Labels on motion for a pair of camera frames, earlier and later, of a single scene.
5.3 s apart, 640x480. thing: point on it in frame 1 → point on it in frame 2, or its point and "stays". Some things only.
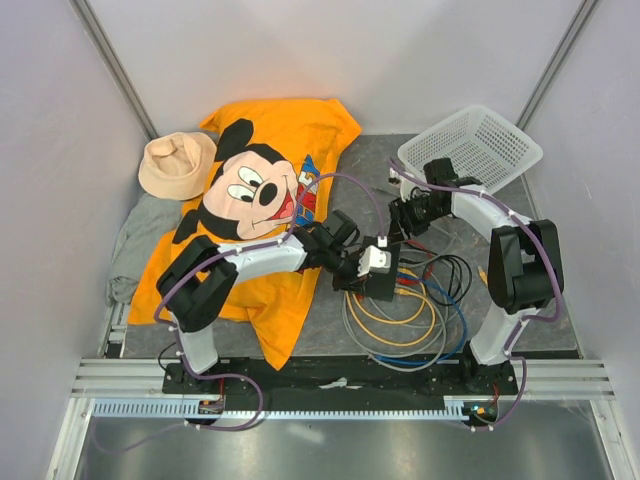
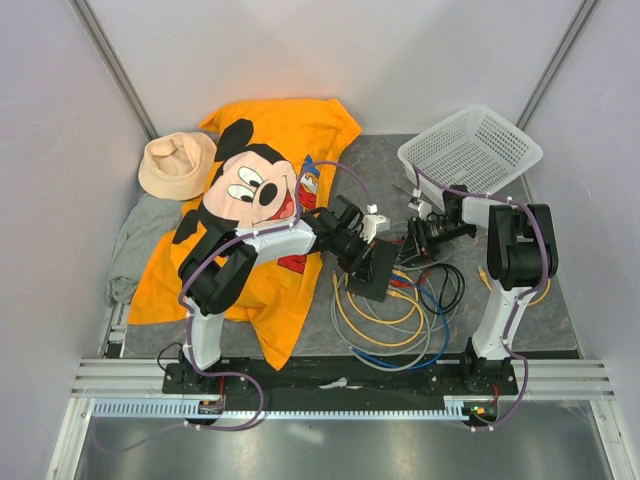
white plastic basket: (484, 148) stays
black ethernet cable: (442, 255) → (421, 284)
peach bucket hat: (177, 166) stays
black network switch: (381, 286) stays
